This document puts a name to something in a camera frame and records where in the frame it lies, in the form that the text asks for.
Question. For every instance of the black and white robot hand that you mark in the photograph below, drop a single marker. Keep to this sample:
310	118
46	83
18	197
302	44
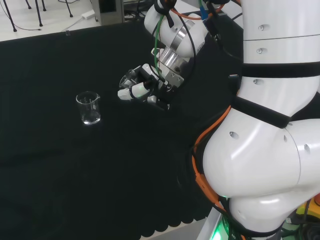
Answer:
141	90

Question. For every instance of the small clear glass beaker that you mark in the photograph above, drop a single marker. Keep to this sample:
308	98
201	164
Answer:
126	78

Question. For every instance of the large clear glass beaker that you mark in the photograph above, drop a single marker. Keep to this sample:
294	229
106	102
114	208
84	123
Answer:
88	110

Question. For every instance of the grey metal cabinet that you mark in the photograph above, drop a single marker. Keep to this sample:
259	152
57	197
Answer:
110	11

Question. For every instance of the black bench cloth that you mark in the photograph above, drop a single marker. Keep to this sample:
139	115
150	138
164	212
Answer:
75	150

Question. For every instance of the white power strip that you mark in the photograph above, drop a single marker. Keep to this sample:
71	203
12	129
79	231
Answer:
88	15

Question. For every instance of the clear cloth clip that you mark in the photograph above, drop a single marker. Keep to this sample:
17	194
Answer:
67	33

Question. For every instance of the black stand leg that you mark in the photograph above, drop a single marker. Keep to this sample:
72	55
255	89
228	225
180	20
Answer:
69	8
38	12
11	17

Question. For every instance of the yellow stop button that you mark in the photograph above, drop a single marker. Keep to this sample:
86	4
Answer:
308	210

